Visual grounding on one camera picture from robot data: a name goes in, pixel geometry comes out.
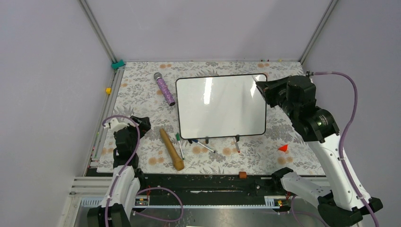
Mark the teal corner clip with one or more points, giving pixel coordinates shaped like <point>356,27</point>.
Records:
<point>118,64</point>

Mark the purple glitter microphone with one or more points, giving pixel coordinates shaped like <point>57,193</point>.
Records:
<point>164,88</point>

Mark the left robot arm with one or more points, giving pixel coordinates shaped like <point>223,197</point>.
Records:
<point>115,208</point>

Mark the white whiteboard black frame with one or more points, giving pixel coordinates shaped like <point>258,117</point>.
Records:
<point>220,106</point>

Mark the floral patterned table mat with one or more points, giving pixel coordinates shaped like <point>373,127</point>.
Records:
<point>139,95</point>

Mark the small red block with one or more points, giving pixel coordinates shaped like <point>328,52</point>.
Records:
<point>283,148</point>

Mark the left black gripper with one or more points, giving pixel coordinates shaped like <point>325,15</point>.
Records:
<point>143,125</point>

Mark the green cap whiteboard marker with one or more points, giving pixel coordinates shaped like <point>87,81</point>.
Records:
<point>178,138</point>

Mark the orange cylinder block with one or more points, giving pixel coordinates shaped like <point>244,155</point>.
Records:
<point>242,175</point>

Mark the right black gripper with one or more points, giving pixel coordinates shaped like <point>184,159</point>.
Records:
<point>268,89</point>

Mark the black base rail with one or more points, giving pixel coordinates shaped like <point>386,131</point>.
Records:
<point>209,190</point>

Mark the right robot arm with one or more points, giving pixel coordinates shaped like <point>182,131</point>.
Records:
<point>345,201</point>

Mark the red cap whiteboard marker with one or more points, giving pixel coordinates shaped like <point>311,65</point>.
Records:
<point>236,145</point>

